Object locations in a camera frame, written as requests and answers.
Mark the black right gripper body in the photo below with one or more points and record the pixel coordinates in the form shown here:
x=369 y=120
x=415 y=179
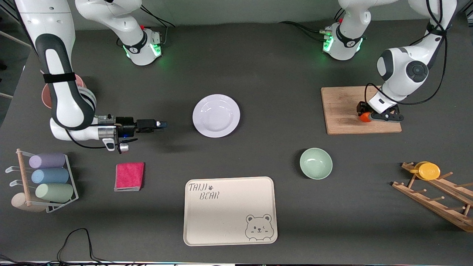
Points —
x=127 y=125

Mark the orange fruit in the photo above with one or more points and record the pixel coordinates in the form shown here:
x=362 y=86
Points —
x=366 y=118

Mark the white round plate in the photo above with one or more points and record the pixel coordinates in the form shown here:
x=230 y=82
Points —
x=216 y=115

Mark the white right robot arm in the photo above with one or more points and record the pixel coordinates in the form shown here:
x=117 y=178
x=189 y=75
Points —
x=63 y=103

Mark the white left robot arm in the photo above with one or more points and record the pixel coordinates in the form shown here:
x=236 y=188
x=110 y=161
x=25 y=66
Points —
x=402 y=66

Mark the wooden cutting board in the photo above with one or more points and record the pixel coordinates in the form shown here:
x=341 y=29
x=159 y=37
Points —
x=343 y=111

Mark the folded pink cloth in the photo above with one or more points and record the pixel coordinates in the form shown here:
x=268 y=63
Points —
x=129 y=176

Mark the yellow mug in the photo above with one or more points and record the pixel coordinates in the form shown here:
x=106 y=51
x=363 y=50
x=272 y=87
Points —
x=428 y=171

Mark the pale green bowl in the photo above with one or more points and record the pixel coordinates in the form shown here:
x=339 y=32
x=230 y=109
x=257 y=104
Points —
x=316 y=164

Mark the pink bowl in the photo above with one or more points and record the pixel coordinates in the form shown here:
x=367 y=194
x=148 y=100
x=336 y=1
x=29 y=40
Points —
x=46 y=96

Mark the purple cup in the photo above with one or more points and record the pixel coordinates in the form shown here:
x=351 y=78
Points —
x=46 y=160

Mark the blue cup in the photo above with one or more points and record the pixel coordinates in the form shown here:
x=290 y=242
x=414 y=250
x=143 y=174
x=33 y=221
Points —
x=50 y=176

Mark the pale green cup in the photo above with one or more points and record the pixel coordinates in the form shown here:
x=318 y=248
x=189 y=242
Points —
x=53 y=192

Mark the wooden mug rack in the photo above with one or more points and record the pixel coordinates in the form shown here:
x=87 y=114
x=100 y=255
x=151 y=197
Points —
x=436 y=207

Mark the cream tray with bear print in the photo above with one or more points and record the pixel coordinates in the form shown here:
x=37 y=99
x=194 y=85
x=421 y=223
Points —
x=229 y=218

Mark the beige cup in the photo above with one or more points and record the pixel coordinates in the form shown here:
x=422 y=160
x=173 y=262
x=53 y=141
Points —
x=18 y=201

